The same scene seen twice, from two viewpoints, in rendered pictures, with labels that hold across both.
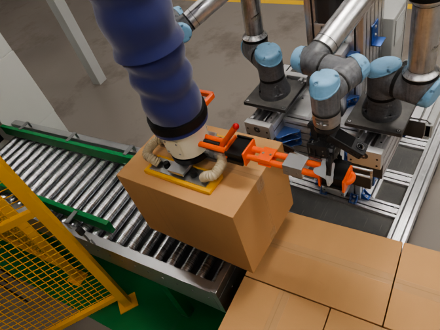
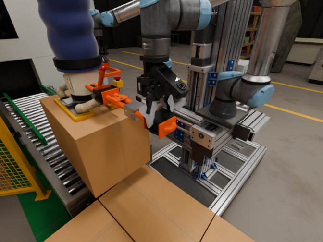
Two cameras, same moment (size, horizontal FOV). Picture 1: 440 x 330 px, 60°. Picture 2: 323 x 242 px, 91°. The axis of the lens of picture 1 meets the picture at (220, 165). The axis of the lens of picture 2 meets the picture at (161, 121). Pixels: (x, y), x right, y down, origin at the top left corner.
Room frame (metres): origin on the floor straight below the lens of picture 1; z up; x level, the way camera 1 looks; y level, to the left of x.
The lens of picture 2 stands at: (0.31, -0.32, 1.48)
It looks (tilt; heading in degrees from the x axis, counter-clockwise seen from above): 32 degrees down; 359
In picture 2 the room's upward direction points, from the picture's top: straight up
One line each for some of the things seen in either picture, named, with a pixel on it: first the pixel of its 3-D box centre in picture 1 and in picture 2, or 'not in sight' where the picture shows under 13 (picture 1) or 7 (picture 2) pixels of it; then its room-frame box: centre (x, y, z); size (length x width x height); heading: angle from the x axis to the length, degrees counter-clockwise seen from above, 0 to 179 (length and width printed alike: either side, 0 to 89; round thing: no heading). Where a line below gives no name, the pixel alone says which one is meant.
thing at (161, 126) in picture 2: (334, 175); (159, 122); (0.75, -0.32, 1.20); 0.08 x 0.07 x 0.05; 44
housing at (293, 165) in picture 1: (296, 165); (135, 110); (0.85, -0.24, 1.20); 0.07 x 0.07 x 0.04; 44
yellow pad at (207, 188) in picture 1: (181, 171); (71, 104); (1.12, 0.15, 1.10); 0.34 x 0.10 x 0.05; 44
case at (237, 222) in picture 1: (209, 189); (96, 130); (1.18, 0.08, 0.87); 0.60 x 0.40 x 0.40; 44
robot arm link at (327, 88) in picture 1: (325, 92); (156, 12); (0.78, -0.32, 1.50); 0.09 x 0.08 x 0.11; 117
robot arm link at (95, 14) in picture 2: not in sight; (94, 19); (1.56, 0.09, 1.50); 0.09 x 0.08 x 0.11; 98
